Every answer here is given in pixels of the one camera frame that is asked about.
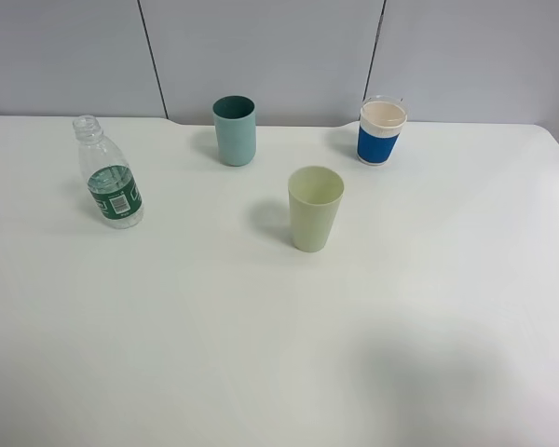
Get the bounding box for teal plastic cup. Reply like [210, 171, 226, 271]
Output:
[212, 95, 256, 167]

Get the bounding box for blue sleeved paper cup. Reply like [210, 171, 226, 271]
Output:
[357, 96, 408, 166]

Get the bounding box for clear plastic water bottle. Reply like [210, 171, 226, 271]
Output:
[72, 115, 144, 229]

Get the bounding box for light green plastic cup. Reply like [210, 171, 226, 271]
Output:
[288, 166, 345, 252]

